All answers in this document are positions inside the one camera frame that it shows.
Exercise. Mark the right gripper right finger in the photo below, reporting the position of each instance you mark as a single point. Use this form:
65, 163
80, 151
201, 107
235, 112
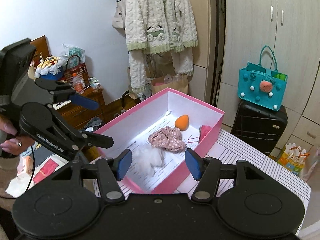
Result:
206, 171

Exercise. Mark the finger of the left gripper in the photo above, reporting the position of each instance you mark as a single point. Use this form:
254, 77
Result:
62, 92
83, 139

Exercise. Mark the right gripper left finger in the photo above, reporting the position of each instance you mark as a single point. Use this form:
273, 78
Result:
110, 172

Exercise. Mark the person's left hand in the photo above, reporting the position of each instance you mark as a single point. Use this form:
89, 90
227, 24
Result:
17, 144

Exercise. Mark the orange drink bottle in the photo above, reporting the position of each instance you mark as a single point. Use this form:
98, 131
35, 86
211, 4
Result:
77, 84

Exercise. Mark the blue white flower bouquet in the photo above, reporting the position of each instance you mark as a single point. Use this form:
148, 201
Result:
50, 68

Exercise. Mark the brown patterned gift bag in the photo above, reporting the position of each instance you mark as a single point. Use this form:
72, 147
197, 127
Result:
80, 69

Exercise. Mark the striped table cloth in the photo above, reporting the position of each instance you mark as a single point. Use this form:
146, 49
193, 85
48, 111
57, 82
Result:
249, 204

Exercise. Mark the white cotton fluff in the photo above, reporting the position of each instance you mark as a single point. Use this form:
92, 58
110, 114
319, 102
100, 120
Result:
147, 158

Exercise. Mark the white plastic bag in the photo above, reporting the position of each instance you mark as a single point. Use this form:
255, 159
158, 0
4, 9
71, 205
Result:
70, 50

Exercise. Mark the pink floral scrunchie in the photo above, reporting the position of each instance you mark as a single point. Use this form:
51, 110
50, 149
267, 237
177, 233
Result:
167, 138

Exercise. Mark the orange makeup sponge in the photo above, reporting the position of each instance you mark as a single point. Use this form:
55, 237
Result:
182, 123

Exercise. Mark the pink storage box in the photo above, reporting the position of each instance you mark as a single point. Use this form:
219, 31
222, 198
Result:
131, 130

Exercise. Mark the black suitcase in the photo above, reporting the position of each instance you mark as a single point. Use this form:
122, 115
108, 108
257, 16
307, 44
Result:
258, 126

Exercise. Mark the colourful paper gift bag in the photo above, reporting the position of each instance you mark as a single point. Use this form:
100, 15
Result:
293, 158

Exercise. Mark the white canvas tote bag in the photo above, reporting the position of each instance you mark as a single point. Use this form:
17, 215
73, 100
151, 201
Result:
118, 21

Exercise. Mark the brown paper bag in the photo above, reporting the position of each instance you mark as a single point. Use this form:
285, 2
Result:
176, 82

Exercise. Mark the teal felt tote bag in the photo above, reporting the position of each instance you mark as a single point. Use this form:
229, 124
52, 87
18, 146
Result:
262, 86

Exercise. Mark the white wardrobe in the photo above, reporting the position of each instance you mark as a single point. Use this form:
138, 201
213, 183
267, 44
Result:
282, 33

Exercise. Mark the pink strawberry plush keychain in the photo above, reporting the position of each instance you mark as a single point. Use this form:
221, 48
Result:
204, 130

